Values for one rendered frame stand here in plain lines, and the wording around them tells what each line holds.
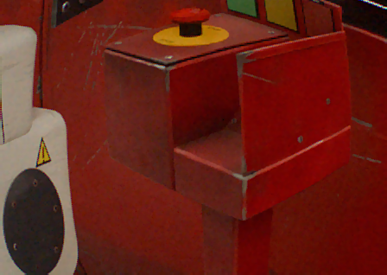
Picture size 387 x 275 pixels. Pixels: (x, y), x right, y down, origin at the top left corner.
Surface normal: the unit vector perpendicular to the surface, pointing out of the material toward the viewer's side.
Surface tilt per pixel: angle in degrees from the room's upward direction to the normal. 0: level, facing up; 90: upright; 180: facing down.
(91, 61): 90
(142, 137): 90
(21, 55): 90
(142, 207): 90
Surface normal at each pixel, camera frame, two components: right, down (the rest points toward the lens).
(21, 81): 0.86, 0.15
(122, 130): -0.78, 0.27
